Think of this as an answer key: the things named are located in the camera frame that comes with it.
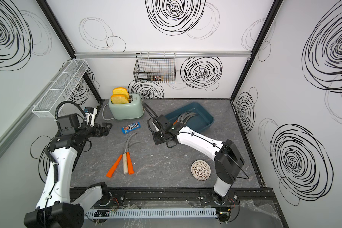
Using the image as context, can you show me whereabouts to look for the orange handled sickle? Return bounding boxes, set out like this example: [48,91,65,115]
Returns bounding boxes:
[174,112,188,124]

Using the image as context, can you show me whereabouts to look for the wooden sickle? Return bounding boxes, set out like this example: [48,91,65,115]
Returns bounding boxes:
[123,133,137,174]
[180,112,198,124]

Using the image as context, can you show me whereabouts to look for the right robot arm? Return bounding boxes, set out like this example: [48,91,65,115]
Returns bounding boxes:
[147,115,245,204]

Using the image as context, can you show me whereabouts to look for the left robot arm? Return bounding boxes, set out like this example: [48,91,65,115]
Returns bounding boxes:
[24,100,113,228]

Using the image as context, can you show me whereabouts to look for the teal plastic storage box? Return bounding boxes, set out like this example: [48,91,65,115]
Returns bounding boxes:
[165,102,214,133]

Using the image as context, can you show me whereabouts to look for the blue candy packet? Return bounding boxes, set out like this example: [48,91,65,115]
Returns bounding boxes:
[121,122,141,134]

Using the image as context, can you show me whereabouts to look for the front toast slice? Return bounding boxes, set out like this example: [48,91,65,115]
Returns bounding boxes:
[110,94,129,105]

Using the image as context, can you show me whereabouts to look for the toast slice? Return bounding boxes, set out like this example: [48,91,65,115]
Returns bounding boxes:
[110,94,129,105]
[112,87,130,99]

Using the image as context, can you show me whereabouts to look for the mint green toaster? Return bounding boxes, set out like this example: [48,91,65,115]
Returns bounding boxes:
[108,94,144,120]

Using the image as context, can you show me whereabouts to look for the rear toast slice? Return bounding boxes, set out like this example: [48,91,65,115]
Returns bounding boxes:
[112,87,130,99]

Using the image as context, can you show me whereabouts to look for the white round strainer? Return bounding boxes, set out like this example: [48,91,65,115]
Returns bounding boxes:
[191,160,211,181]

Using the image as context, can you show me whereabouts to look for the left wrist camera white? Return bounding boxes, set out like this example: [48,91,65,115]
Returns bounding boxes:
[84,106,98,127]

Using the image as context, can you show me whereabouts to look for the white wire wall shelf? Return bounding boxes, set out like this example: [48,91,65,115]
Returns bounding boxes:
[32,59,90,118]

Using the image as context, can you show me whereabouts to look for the jar in wire basket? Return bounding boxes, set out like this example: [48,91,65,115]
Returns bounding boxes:
[146,75,163,82]

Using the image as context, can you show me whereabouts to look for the black wire wall basket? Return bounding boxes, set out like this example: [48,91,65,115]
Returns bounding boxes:
[133,52,176,84]

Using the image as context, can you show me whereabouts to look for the grey slotted cable duct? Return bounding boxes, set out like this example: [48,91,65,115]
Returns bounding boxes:
[85,208,218,220]

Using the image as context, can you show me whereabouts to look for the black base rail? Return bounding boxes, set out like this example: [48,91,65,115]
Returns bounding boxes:
[105,187,277,206]

